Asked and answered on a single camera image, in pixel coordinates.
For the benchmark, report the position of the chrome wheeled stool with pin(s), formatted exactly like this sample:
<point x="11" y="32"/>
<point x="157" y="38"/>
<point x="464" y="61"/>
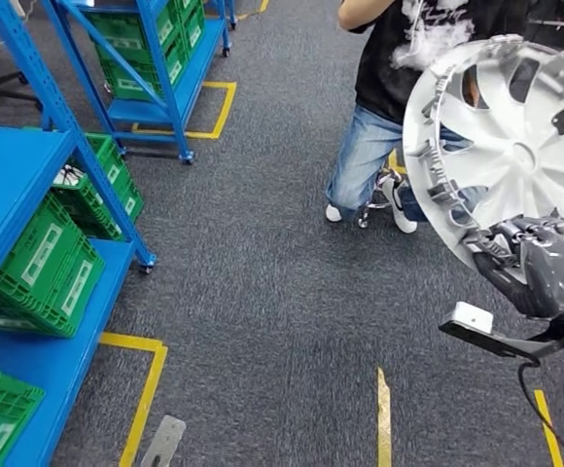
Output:
<point x="364" y="222"/>

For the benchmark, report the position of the person's right forearm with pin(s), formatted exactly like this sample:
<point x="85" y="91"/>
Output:
<point x="359" y="14"/>

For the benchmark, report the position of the clear plastic film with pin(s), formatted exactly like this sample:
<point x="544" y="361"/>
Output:
<point x="559" y="264"/>

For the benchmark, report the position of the person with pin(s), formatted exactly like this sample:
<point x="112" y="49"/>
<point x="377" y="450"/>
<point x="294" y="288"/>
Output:
<point x="384" y="77"/>

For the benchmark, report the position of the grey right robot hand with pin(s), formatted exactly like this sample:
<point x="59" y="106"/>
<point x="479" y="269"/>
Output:
<point x="554" y="271"/>

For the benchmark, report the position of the silver plastic wheel hubcap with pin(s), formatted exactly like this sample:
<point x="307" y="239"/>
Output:
<point x="506" y="161"/>

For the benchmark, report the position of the blue metal shelf rack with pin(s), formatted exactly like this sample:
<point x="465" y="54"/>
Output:
<point x="0" y="193"/>
<point x="232" y="13"/>
<point x="140" y="111"/>

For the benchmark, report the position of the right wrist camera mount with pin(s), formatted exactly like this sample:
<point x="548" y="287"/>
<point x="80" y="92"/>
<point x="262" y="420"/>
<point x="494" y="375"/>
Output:
<point x="472" y="317"/>

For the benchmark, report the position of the yellow floor tape outline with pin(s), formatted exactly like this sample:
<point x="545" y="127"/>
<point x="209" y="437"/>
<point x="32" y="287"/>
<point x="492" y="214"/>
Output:
<point x="146" y="399"/>

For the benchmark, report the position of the yellow floor tape strip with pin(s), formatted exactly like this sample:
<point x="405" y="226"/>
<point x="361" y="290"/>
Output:
<point x="395" y="164"/>

